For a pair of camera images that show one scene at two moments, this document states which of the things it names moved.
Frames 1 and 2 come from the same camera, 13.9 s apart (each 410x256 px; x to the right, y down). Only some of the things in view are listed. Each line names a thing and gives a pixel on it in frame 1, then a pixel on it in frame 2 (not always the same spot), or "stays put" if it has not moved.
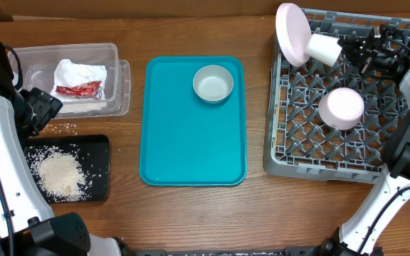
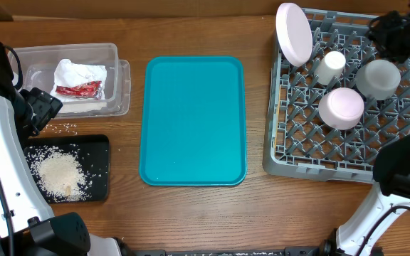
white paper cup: x=323 y=49 → x=329 y=69
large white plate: x=292 y=31 stays put
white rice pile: x=59 y=173 stays put
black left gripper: x=45 y=106 stays put
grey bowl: x=213 y=83 → x=378 y=79
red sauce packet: x=89 y=89 stays put
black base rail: x=286 y=251 stays put
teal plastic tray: x=185 y=141 stays put
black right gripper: x=360 y=51 → x=376 y=35
